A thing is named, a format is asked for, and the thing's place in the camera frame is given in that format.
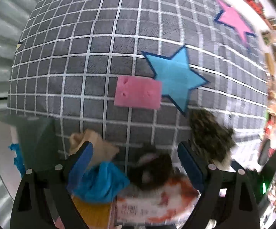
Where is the leopard print cloth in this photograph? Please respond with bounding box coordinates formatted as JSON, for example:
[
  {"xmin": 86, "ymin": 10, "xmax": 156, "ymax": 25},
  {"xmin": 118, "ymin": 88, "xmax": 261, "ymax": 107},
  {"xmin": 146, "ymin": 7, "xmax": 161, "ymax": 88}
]
[{"xmin": 189, "ymin": 108, "xmax": 236, "ymax": 170}]

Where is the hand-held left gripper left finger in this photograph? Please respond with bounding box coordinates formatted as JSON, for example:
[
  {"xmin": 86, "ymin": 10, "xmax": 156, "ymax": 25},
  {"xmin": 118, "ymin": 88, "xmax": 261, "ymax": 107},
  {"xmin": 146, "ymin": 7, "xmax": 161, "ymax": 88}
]
[{"xmin": 9, "ymin": 141, "xmax": 94, "ymax": 229}]

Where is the beige fleece cloth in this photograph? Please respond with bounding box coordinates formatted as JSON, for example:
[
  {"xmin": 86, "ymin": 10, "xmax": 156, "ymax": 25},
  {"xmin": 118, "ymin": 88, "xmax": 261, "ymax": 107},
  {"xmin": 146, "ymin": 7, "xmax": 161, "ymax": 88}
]
[{"xmin": 68, "ymin": 129, "xmax": 120, "ymax": 170}]

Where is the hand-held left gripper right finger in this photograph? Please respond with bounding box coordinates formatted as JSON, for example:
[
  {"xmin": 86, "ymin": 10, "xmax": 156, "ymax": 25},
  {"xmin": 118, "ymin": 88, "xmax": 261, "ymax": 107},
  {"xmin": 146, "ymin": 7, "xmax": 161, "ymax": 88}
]
[{"xmin": 177, "ymin": 141, "xmax": 260, "ymax": 229}]

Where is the black round pan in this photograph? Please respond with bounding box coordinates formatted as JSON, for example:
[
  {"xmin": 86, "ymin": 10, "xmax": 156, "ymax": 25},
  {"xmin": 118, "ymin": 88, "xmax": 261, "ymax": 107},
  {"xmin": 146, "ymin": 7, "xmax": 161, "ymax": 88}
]
[{"xmin": 257, "ymin": 138, "xmax": 272, "ymax": 165}]

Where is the grey checked star blanket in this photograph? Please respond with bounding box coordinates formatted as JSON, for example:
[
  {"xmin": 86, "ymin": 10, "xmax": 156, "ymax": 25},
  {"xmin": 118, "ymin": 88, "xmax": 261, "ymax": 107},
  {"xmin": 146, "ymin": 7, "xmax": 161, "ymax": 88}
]
[{"xmin": 7, "ymin": 0, "xmax": 272, "ymax": 179}]

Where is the pink sponge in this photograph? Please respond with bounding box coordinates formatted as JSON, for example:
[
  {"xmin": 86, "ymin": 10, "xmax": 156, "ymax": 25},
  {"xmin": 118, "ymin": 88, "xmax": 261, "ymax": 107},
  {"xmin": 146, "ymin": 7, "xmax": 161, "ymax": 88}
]
[{"xmin": 114, "ymin": 76, "xmax": 163, "ymax": 110}]

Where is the white orange tissue pack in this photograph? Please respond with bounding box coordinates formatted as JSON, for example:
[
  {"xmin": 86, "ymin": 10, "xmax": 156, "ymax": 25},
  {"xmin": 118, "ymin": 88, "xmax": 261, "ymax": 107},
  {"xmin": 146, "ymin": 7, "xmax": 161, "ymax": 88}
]
[{"xmin": 115, "ymin": 174, "xmax": 200, "ymax": 227}]

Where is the grey storage box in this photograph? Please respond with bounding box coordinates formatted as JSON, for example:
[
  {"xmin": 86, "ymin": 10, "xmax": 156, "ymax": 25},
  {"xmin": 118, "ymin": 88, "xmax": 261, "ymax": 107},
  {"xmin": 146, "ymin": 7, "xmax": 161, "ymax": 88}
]
[{"xmin": 0, "ymin": 116, "xmax": 57, "ymax": 196}]

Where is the blue cloth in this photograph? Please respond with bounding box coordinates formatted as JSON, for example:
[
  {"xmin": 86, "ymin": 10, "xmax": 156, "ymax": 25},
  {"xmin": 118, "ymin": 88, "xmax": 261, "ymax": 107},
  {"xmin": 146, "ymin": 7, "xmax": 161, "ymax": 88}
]
[
  {"xmin": 68, "ymin": 161, "xmax": 131, "ymax": 204},
  {"xmin": 8, "ymin": 143, "xmax": 26, "ymax": 176}
]

